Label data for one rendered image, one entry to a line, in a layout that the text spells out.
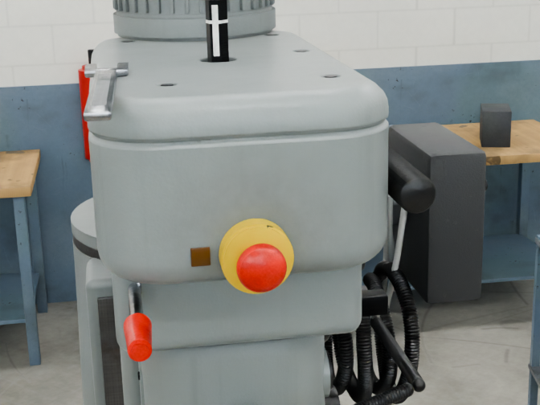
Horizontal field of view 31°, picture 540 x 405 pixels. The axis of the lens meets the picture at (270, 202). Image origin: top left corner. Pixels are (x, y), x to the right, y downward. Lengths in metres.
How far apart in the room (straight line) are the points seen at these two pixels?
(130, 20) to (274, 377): 0.45
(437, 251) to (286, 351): 0.39
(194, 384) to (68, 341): 4.07
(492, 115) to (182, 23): 3.91
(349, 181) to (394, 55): 4.65
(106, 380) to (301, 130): 0.79
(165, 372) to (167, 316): 0.09
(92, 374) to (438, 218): 0.57
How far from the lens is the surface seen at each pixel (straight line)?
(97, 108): 0.73
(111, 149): 0.81
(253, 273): 0.77
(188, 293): 0.93
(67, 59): 5.24
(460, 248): 1.34
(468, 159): 1.31
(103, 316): 1.47
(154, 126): 0.79
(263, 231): 0.80
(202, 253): 0.81
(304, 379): 1.03
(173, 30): 1.15
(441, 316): 5.22
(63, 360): 4.87
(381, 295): 1.12
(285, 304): 0.95
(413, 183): 0.87
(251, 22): 1.18
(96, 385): 1.52
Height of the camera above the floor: 2.03
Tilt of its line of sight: 16 degrees down
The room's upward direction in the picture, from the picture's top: 1 degrees counter-clockwise
